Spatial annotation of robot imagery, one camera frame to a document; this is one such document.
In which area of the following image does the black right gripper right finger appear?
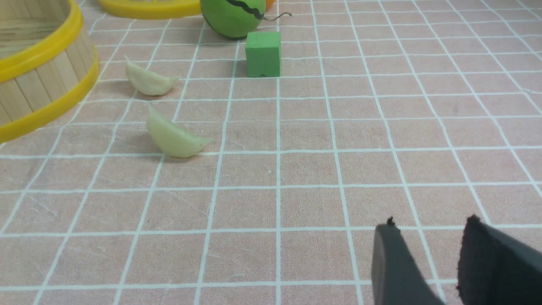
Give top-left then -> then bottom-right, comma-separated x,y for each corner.
457,215 -> 542,305

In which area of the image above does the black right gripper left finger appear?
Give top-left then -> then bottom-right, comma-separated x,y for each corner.
371,217 -> 443,305

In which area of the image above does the bamboo steamer lid yellow rim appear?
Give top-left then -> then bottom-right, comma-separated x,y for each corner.
98,0 -> 201,20

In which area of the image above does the bamboo steamer tray yellow rim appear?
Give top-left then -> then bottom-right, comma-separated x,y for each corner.
0,0 -> 100,143

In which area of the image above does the pink checkered tablecloth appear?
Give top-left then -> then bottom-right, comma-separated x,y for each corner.
1,0 -> 541,305

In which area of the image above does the green foam cube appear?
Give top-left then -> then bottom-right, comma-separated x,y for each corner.
245,31 -> 282,78

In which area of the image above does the pale green dumpling front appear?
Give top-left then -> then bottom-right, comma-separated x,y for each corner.
147,104 -> 213,158

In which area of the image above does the green toy watermelon ball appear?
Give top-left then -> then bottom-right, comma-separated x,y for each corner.
199,0 -> 292,40

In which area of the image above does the white dumpling near cube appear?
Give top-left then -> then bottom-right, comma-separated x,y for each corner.
124,56 -> 180,96

